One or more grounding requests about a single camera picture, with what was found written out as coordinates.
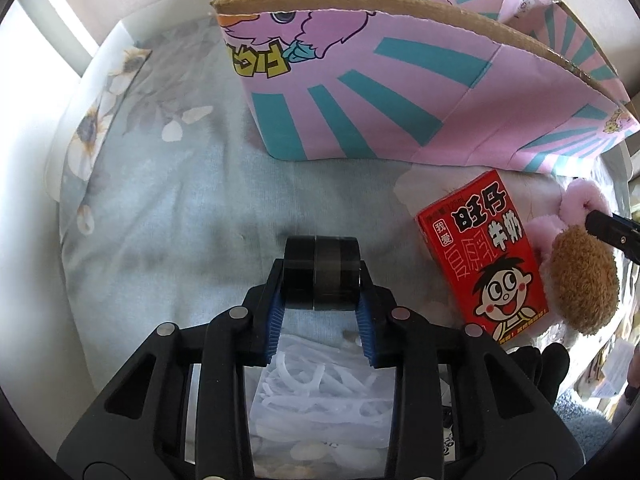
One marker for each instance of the red milk carton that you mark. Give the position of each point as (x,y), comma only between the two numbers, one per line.
(487,260)

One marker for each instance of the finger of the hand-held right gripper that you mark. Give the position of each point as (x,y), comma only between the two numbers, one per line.
(612,230)

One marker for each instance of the pink striped cardboard box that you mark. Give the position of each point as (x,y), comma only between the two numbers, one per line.
(400,90)

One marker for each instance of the dark grey tape roll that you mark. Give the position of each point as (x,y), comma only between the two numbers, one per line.
(337,280)

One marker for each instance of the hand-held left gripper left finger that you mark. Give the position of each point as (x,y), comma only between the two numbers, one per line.
(276,312)

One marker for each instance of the clear bag of floss picks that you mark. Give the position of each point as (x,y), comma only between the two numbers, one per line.
(320,400)

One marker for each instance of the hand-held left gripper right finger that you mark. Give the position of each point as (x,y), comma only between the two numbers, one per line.
(365,325)

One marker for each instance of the floral light blue bedsheet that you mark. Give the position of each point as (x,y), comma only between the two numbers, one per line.
(190,200)

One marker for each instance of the pink and brown plush toy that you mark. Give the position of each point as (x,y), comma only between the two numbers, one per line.
(582,280)

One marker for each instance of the white printed paper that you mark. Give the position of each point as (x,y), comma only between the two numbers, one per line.
(612,367)

